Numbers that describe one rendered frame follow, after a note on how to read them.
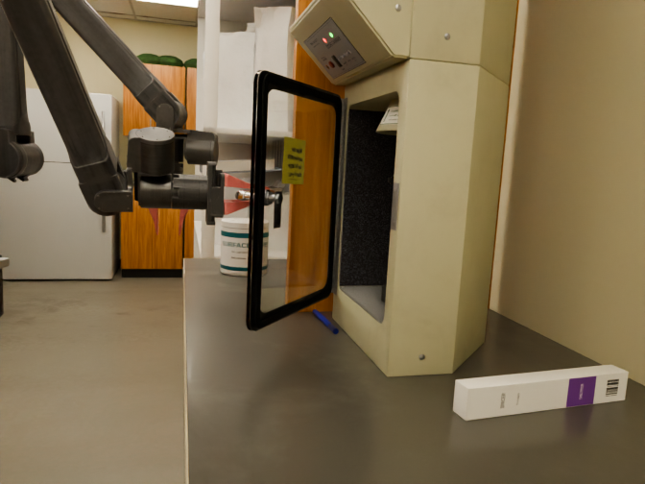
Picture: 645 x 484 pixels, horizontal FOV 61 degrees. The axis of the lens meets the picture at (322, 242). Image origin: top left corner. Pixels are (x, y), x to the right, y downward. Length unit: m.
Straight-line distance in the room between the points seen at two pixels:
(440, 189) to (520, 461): 0.38
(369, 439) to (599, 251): 0.61
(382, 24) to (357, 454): 0.56
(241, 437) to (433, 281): 0.37
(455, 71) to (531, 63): 0.51
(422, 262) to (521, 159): 0.55
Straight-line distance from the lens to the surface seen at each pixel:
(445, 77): 0.84
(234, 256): 1.51
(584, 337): 1.16
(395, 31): 0.82
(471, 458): 0.68
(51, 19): 0.83
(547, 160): 1.25
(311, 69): 1.16
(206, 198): 0.90
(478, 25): 0.87
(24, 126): 1.31
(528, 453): 0.71
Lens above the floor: 1.26
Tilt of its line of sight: 8 degrees down
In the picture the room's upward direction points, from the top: 3 degrees clockwise
